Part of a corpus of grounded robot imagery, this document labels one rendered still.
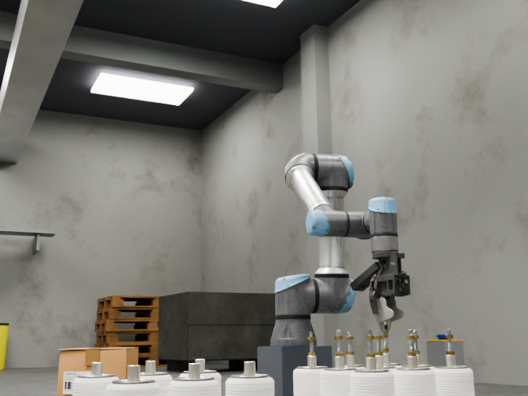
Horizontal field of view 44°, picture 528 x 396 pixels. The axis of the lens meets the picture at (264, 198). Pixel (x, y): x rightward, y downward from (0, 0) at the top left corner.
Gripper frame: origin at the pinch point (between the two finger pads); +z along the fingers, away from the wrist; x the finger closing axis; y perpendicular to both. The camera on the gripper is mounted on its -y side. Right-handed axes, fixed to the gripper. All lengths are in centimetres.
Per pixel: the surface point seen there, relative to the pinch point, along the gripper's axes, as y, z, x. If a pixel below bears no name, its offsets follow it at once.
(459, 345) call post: 12.4, 4.9, 16.8
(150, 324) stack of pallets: -622, -18, 315
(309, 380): -1.8, 12.3, -27.1
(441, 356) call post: 9.7, 7.7, 11.9
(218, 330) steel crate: -425, -7, 273
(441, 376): 23.9, 11.5, -9.9
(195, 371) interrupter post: 10, 8, -70
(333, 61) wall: -312, -281, 339
